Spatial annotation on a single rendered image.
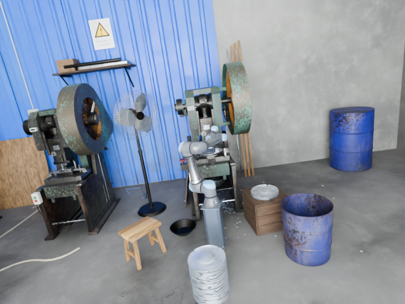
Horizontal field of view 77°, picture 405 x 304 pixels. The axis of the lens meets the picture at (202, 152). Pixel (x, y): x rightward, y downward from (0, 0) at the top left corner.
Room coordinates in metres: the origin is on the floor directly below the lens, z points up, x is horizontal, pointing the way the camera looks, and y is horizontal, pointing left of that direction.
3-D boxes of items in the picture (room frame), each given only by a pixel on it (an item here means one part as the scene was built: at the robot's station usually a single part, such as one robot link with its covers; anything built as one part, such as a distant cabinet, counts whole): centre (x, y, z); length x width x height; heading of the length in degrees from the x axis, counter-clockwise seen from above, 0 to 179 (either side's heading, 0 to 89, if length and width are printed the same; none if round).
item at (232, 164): (3.19, -0.35, 0.45); 0.92 x 0.12 x 0.90; 0
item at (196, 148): (2.34, -0.08, 1.03); 0.49 x 0.11 x 0.12; 144
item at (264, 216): (2.50, -0.60, 0.18); 0.40 x 0.38 x 0.35; 8
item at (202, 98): (3.05, -0.09, 1.27); 0.21 x 0.12 x 0.34; 0
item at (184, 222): (2.55, 0.33, 0.04); 0.30 x 0.30 x 0.07
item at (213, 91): (3.19, -0.09, 0.83); 0.79 x 0.43 x 1.34; 0
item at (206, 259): (1.66, 0.08, 0.32); 0.29 x 0.29 x 0.01
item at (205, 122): (3.01, -0.09, 1.04); 0.17 x 0.15 x 0.30; 0
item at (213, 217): (2.25, -0.02, 0.23); 0.19 x 0.19 x 0.45; 74
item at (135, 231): (2.21, 0.70, 0.16); 0.34 x 0.24 x 0.34; 134
